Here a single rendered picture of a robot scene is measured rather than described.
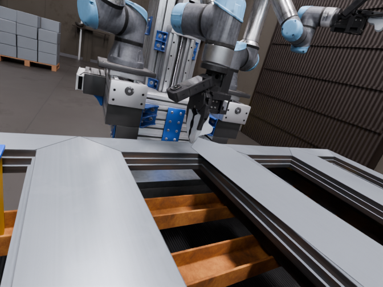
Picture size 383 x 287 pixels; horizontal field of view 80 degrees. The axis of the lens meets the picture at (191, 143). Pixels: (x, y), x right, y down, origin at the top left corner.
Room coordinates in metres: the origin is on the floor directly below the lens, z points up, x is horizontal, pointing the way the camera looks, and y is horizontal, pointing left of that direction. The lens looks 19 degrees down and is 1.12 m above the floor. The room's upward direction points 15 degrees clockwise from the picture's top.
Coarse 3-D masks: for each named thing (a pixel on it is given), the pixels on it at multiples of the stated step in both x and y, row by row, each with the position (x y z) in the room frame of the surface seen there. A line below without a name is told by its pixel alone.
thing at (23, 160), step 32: (32, 160) 0.41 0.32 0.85; (128, 160) 0.53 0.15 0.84; (160, 160) 0.58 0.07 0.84; (192, 160) 0.64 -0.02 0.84; (256, 160) 0.80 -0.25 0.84; (288, 160) 0.90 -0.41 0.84; (224, 192) 0.54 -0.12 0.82; (352, 192) 0.71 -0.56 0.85; (256, 224) 0.44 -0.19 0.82; (288, 256) 0.36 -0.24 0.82; (320, 256) 0.34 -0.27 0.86
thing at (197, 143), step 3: (195, 141) 0.77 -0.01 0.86; (198, 141) 0.77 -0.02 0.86; (201, 141) 0.78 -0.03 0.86; (204, 141) 0.79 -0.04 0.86; (207, 141) 0.80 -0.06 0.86; (210, 141) 0.81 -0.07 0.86; (195, 144) 0.74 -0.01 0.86; (198, 144) 0.74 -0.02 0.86; (201, 144) 0.75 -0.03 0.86; (204, 144) 0.76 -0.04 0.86; (207, 144) 0.77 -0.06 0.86; (210, 144) 0.78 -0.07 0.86; (213, 144) 0.79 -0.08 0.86; (216, 144) 0.80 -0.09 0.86; (219, 144) 0.81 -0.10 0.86
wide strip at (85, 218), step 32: (64, 160) 0.42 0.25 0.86; (96, 160) 0.45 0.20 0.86; (32, 192) 0.30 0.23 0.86; (64, 192) 0.32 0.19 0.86; (96, 192) 0.34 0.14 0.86; (128, 192) 0.37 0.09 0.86; (32, 224) 0.24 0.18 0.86; (64, 224) 0.25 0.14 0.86; (96, 224) 0.27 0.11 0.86; (128, 224) 0.29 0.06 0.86; (32, 256) 0.19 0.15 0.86; (64, 256) 0.21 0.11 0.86; (96, 256) 0.22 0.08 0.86; (128, 256) 0.23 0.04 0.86; (160, 256) 0.24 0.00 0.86
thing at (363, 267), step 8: (376, 248) 0.40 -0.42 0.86; (360, 256) 0.36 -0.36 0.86; (368, 256) 0.37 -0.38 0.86; (376, 256) 0.37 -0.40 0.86; (352, 264) 0.33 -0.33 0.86; (360, 264) 0.34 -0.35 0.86; (368, 264) 0.34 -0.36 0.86; (376, 264) 0.35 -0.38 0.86; (352, 272) 0.31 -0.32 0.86; (360, 272) 0.32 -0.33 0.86; (368, 272) 0.32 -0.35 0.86; (376, 272) 0.33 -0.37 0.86; (360, 280) 0.30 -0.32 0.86; (368, 280) 0.30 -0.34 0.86; (376, 280) 0.31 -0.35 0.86
